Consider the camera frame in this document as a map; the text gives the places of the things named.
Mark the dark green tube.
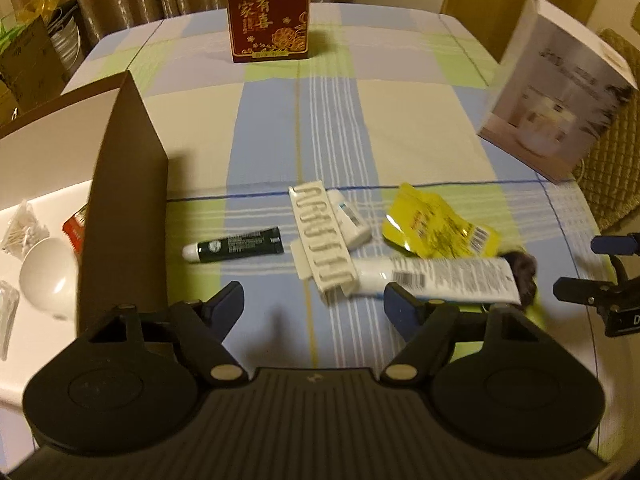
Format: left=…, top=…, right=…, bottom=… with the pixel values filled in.
left=181, top=226, right=284, bottom=263

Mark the white plastic ladle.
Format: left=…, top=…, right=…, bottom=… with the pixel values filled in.
left=18, top=237, right=78, bottom=321

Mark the clear floss pick box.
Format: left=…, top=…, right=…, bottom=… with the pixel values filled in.
left=0, top=281, right=21, bottom=361

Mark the large white tube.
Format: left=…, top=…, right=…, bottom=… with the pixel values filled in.
left=343, top=257, right=521, bottom=306

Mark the dark fuzzy object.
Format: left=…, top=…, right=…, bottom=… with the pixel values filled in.
left=500, top=250, right=537, bottom=310

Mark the yellow snack packet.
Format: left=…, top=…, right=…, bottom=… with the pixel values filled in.
left=382, top=183, right=500, bottom=259

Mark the small white tube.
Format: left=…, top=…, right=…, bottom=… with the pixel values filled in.
left=326, top=188, right=372, bottom=250

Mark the white pill blister pack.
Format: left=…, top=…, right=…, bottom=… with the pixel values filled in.
left=288, top=181, right=358, bottom=298

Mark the red snack packet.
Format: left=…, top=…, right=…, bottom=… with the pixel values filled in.
left=62, top=204, right=88, bottom=256

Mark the white product box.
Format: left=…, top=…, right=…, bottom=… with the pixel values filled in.
left=477, top=0, right=638, bottom=183

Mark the checkered tablecloth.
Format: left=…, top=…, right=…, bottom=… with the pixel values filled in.
left=70, top=3, right=639, bottom=460

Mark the large white cardboard box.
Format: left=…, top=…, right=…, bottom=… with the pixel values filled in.
left=0, top=70, right=170, bottom=411

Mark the cotton swab bundle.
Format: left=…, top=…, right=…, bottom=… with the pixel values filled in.
left=1, top=200, right=50, bottom=261

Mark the brown cardboard boxes pile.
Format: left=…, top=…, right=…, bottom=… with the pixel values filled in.
left=0, top=0, right=68, bottom=125

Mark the red gift box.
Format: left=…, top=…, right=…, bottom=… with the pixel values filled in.
left=227, top=0, right=310, bottom=63

